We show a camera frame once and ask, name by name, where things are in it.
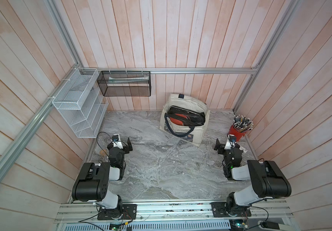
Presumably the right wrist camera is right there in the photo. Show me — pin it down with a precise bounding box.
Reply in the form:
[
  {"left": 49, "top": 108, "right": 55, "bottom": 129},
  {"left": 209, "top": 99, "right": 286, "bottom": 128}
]
[{"left": 224, "top": 134, "right": 236, "bottom": 150}]

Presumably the bundle of pencils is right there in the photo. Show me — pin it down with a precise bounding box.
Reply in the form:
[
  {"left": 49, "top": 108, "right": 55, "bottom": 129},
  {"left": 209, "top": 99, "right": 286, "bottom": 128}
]
[{"left": 233, "top": 115, "right": 254, "bottom": 133}]

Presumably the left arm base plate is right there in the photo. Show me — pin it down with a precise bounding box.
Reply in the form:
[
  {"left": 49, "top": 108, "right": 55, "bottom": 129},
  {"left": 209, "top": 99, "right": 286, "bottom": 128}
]
[{"left": 97, "top": 204, "right": 137, "bottom": 220}]

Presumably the horizontal aluminium frame bar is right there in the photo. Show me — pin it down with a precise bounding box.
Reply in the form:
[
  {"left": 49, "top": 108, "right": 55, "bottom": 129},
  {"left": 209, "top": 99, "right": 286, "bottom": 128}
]
[{"left": 79, "top": 67, "right": 257, "bottom": 75}]

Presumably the cream canvas tote bag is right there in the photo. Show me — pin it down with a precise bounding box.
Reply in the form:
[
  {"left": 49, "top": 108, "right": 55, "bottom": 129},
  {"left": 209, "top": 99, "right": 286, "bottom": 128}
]
[{"left": 159, "top": 93, "right": 210, "bottom": 147}]

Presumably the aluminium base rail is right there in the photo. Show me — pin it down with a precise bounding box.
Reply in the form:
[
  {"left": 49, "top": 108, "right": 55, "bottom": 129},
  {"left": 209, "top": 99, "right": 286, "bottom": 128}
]
[{"left": 54, "top": 199, "right": 294, "bottom": 231}]

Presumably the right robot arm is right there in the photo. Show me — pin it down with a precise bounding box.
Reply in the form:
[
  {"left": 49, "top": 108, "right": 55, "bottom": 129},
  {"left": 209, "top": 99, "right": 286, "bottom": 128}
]
[{"left": 211, "top": 138, "right": 292, "bottom": 217}]

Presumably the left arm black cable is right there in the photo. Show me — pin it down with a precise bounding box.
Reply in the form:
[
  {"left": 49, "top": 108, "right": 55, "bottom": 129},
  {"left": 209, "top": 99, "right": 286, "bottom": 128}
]
[{"left": 96, "top": 131, "right": 113, "bottom": 157}]

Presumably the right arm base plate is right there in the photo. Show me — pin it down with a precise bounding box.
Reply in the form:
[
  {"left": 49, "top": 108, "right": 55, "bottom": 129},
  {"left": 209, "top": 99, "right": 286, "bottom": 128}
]
[{"left": 210, "top": 202, "right": 252, "bottom": 218}]

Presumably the small white card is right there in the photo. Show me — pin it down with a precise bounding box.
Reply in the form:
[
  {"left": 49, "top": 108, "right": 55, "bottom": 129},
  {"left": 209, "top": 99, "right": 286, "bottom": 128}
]
[{"left": 239, "top": 146, "right": 248, "bottom": 153}]

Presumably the red pencil cup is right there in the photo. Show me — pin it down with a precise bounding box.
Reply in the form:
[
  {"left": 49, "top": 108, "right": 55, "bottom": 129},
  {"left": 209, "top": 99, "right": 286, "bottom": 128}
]
[{"left": 228, "top": 125, "right": 246, "bottom": 142}]

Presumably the black mesh wall basket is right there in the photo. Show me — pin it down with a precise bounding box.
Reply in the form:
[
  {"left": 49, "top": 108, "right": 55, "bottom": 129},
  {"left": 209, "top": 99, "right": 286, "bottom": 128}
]
[{"left": 97, "top": 70, "right": 152, "bottom": 97}]

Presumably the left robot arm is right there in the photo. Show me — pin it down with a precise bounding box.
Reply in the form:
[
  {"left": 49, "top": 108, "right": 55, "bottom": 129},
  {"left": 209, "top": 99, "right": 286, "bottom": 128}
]
[{"left": 72, "top": 134, "right": 133, "bottom": 219}]

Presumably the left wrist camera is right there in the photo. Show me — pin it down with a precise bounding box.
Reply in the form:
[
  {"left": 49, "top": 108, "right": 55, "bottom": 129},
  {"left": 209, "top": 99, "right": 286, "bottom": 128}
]
[{"left": 112, "top": 134, "right": 123, "bottom": 149}]

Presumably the white wire mesh shelf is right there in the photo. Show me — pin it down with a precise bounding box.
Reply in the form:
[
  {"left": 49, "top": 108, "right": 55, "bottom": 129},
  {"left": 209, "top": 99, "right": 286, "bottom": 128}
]
[{"left": 53, "top": 68, "right": 108, "bottom": 139}]

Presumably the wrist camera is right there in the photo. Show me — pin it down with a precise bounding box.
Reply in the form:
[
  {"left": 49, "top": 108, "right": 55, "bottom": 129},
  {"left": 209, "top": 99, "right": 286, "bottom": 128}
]
[
  {"left": 112, "top": 134, "right": 123, "bottom": 149},
  {"left": 224, "top": 134, "right": 236, "bottom": 150}
]

